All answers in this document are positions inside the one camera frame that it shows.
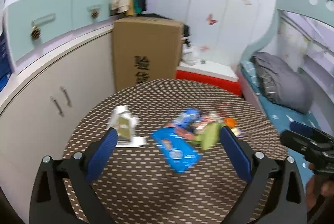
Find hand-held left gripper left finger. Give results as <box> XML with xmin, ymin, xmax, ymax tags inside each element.
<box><xmin>29</xmin><ymin>127</ymin><xmax>118</xmax><ymax>224</ymax></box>

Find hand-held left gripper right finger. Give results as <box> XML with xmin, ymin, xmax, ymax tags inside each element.
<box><xmin>220</xmin><ymin>125</ymin><xmax>309</xmax><ymax>224</ymax></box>

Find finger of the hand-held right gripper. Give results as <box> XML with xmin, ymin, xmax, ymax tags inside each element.
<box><xmin>280</xmin><ymin>130</ymin><xmax>322</xmax><ymax>157</ymax></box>
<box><xmin>290</xmin><ymin>121</ymin><xmax>334</xmax><ymax>145</ymax></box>

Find green snack packet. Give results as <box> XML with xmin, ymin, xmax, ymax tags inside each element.
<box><xmin>194</xmin><ymin>122</ymin><xmax>223</xmax><ymax>151</ymax></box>

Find large blue packet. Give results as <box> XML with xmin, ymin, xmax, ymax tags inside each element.
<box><xmin>151</xmin><ymin>127</ymin><xmax>203</xmax><ymax>174</ymax></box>

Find person's right hand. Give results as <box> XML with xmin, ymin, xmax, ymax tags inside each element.
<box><xmin>305</xmin><ymin>161</ymin><xmax>334</xmax><ymax>216</ymax></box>

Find teal fish print sheet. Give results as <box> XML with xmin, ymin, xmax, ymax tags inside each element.
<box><xmin>240</xmin><ymin>61</ymin><xmax>334</xmax><ymax>188</ymax></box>

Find grey quilt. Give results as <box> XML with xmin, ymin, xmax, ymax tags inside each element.
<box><xmin>252</xmin><ymin>51</ymin><xmax>315</xmax><ymax>113</ymax></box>

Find red white packet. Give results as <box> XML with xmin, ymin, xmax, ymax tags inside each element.
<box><xmin>166</xmin><ymin>122</ymin><xmax>200</xmax><ymax>142</ymax></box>

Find brown dotted tablecloth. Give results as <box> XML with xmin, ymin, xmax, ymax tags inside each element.
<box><xmin>63</xmin><ymin>79</ymin><xmax>289</xmax><ymax>224</ymax></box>

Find small blue white packet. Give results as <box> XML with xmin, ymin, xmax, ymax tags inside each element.
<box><xmin>173</xmin><ymin>108</ymin><xmax>202</xmax><ymax>127</ymax></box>

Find red storage bench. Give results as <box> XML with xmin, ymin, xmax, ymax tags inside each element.
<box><xmin>175</xmin><ymin>70</ymin><xmax>243</xmax><ymax>97</ymax></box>

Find plaid pillow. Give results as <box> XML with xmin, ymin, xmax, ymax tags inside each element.
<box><xmin>240</xmin><ymin>60</ymin><xmax>259</xmax><ymax>96</ymax></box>

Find white low cabinet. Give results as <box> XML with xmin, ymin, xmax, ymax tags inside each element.
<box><xmin>0</xmin><ymin>23</ymin><xmax>116</xmax><ymax>214</ymax></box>

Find white board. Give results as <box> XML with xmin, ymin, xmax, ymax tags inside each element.
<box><xmin>177</xmin><ymin>61</ymin><xmax>239</xmax><ymax>81</ymax></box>

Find white plastic bag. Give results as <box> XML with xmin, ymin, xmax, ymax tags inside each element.
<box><xmin>181</xmin><ymin>44</ymin><xmax>198</xmax><ymax>65</ymax></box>

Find large cardboard box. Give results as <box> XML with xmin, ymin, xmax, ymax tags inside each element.
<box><xmin>113</xmin><ymin>18</ymin><xmax>184</xmax><ymax>93</ymax></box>

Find blue boxes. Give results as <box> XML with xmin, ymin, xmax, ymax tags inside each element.
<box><xmin>0</xmin><ymin>31</ymin><xmax>12</xmax><ymax>91</ymax></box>

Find teal drawer unit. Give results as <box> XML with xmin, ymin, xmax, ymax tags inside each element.
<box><xmin>3</xmin><ymin>0</ymin><xmax>113</xmax><ymax>76</ymax></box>

